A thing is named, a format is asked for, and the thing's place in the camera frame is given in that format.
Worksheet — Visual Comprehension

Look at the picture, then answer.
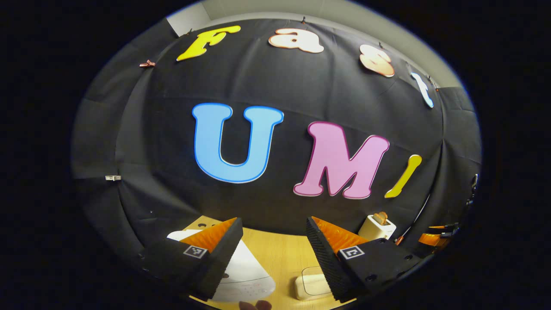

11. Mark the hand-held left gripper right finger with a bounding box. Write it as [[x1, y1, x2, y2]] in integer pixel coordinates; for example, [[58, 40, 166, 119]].
[[306, 217, 431, 304]]

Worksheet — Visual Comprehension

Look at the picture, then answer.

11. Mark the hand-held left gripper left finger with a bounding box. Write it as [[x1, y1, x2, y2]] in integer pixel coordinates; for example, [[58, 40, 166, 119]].
[[137, 218, 244, 302]]

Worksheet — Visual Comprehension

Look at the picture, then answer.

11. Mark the white rice cooker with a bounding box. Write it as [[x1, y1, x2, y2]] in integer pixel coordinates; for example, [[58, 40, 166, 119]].
[[167, 229, 276, 303]]

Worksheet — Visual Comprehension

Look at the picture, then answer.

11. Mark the white chopstick holder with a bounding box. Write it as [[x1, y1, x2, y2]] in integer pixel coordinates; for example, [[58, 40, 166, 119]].
[[358, 214, 397, 241]]

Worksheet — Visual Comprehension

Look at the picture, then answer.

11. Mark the black backdrop cloth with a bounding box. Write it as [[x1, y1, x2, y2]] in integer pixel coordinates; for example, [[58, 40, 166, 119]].
[[71, 17, 483, 259]]

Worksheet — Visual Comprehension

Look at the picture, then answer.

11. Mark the thin hanging cable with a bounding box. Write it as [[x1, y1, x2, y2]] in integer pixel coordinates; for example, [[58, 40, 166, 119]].
[[411, 193, 432, 229]]

